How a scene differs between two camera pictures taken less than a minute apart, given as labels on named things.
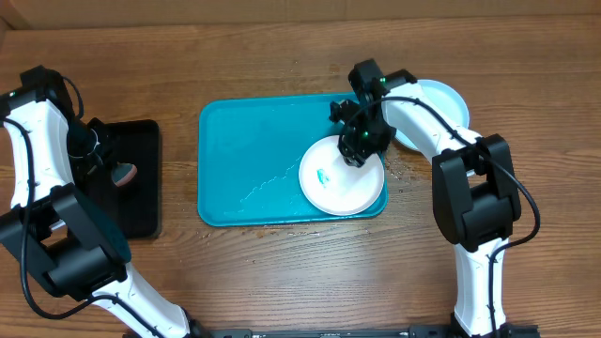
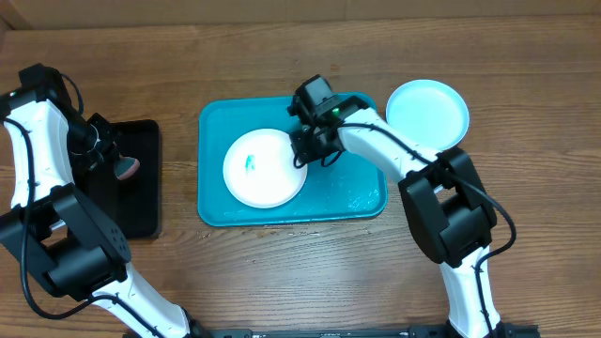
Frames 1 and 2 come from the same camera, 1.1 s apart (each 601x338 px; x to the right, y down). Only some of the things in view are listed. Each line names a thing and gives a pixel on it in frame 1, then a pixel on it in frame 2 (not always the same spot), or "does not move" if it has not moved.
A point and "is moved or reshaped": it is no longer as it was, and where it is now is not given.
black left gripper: [89, 166] does not move
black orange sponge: [122, 174] is moved or reshaped
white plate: [331, 185] → [260, 171]
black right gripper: [359, 151] → [304, 142]
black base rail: [524, 331] does not move
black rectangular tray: [134, 206] does not move
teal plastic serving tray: [250, 151] does not move
